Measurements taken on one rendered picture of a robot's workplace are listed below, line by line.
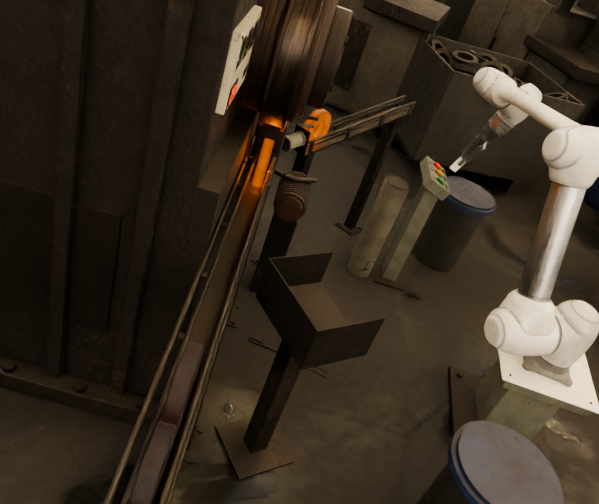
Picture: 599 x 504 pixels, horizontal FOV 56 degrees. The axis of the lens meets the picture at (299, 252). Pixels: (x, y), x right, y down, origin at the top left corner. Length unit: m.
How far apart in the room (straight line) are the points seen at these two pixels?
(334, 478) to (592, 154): 1.27
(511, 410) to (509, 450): 0.55
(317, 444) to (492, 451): 0.61
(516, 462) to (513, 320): 0.45
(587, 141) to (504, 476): 0.97
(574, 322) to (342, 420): 0.86
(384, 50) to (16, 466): 3.53
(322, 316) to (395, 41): 3.08
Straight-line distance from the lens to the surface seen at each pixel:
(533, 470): 1.77
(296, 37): 1.48
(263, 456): 1.93
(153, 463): 0.99
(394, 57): 4.37
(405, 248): 2.74
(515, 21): 5.75
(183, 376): 1.08
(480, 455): 1.69
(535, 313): 1.96
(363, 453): 2.08
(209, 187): 1.37
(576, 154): 1.84
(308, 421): 2.08
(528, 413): 2.32
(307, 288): 1.59
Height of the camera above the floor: 1.58
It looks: 35 degrees down
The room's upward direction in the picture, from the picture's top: 20 degrees clockwise
